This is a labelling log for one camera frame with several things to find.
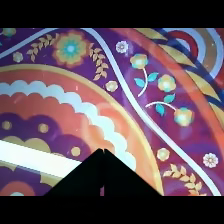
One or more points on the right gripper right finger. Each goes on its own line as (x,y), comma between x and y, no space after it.
(123,180)

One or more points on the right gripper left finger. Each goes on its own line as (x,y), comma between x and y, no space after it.
(86,180)

